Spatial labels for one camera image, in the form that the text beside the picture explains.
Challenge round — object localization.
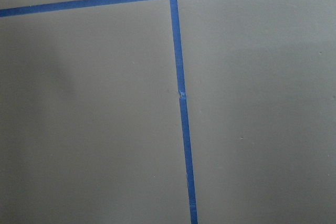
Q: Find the crossing blue tape strip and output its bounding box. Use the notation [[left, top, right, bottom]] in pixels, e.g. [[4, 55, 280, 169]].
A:
[[170, 0, 198, 223]]

